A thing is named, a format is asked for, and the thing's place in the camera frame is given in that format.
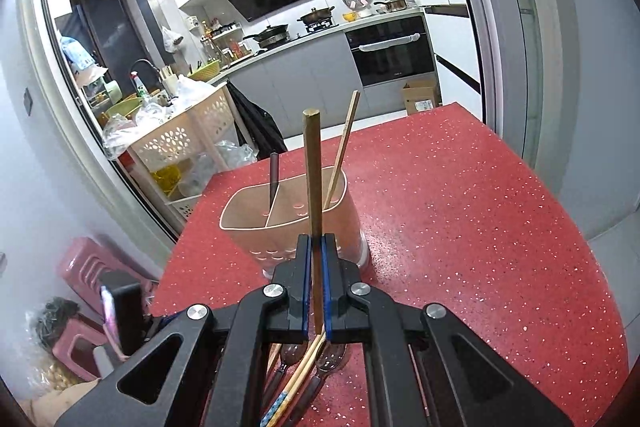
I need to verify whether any green plastic basin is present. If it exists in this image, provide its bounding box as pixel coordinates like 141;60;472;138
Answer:
187;61;222;82

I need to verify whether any grey kitchen cabinet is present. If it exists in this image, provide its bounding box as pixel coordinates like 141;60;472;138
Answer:
225;32;362;130

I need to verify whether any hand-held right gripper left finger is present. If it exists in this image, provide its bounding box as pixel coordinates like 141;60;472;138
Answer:
54;233;315;427

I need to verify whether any white spray bottle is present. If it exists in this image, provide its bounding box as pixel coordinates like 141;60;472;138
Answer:
130;71;151;100

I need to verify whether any pink plastic stool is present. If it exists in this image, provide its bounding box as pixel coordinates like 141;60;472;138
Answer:
50;314;121;383
55;236;161;323

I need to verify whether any dark wooden chopstick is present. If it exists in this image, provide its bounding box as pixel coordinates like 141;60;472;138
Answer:
302;108;325;336

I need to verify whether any beige utensil holder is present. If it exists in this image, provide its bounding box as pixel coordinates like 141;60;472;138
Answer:
218;166;372;280

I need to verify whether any black built-in oven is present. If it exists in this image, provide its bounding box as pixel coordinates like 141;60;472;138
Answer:
345;17;437;88

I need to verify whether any small steel pot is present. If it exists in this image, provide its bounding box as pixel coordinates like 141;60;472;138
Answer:
374;0;420;14

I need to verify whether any white hanging plastic bag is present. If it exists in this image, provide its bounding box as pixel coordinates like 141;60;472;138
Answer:
161;27;185;54

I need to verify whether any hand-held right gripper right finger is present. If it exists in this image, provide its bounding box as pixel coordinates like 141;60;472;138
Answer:
320;233;574;427

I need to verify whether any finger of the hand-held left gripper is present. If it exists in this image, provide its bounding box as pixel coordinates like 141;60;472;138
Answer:
144;311;191;334

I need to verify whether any black wok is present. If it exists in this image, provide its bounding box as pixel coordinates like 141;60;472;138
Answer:
242;23;291;48

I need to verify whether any dark handled spoon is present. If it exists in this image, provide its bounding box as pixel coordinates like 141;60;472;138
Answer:
294;342;351;427
264;343;302;410

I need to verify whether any bamboo chopstick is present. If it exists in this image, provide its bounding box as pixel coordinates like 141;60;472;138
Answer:
322;90;362;210

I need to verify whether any black plastic bag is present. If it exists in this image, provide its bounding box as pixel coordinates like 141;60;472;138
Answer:
25;297;83;353

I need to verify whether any cardboard box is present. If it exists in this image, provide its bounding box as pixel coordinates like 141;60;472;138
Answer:
401;79;442;116

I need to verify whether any light green bowl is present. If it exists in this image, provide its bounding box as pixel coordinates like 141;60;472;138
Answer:
105;97;146;120

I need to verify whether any clear plastic bag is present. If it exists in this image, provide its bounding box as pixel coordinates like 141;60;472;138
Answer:
172;74;221;112

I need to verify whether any beige perforated storage cart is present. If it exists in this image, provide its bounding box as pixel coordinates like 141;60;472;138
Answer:
116;83;241;228

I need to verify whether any brown cooking pot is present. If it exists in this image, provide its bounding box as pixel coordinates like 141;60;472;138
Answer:
297;6;336;24

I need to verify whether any plain wooden chopstick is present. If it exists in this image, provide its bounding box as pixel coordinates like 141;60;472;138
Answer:
265;343;282;378

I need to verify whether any blue patterned wooden chopstick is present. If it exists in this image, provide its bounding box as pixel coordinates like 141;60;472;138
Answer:
257;332;327;427

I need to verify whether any seasoning rack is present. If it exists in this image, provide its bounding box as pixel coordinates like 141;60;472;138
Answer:
200;22;251;62

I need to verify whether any white oven handle towel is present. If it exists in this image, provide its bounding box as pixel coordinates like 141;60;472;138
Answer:
357;33;422;54

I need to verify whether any blue plastic bag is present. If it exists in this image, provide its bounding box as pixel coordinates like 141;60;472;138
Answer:
59;34;96;78

